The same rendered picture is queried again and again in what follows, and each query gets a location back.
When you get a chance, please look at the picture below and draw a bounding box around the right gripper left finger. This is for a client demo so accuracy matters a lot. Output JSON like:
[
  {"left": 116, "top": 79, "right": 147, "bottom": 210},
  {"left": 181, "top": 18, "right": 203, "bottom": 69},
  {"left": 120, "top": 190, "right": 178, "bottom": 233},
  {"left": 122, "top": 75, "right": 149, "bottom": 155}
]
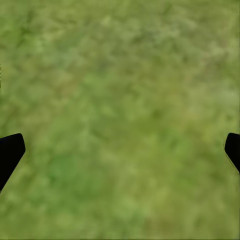
[{"left": 0, "top": 133, "right": 26, "bottom": 192}]

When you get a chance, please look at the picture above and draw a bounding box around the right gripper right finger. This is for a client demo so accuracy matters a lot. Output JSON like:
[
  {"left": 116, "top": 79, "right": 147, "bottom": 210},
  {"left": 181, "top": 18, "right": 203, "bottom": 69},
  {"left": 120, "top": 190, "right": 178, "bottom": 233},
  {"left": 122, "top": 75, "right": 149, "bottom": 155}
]
[{"left": 224, "top": 132, "right": 240, "bottom": 172}]

